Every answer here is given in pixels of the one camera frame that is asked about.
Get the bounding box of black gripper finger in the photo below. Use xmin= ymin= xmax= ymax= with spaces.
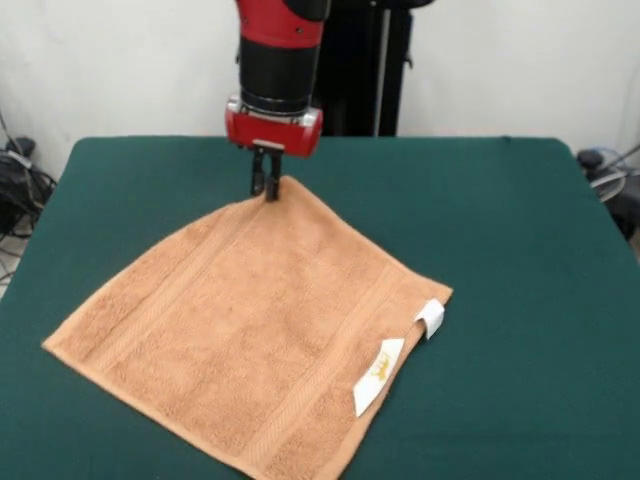
xmin=249 ymin=144 xmax=267 ymax=197
xmin=263 ymin=148 xmax=284 ymax=203

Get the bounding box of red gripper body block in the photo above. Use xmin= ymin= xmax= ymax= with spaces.
xmin=223 ymin=94 xmax=324 ymax=159

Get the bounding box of tan terry towel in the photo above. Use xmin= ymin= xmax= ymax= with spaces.
xmin=40 ymin=174 xmax=455 ymax=480

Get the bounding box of small black device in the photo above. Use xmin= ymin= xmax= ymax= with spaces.
xmin=5 ymin=136 xmax=37 ymax=157

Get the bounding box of dark green table cloth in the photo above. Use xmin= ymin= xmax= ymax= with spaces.
xmin=0 ymin=135 xmax=640 ymax=480

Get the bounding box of black round knob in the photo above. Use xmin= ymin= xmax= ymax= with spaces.
xmin=577 ymin=149 xmax=607 ymax=174

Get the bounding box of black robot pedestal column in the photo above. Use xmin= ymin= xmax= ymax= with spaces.
xmin=233 ymin=0 xmax=424 ymax=138

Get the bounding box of black cable bundle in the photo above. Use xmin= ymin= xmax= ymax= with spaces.
xmin=0 ymin=149 xmax=58 ymax=239

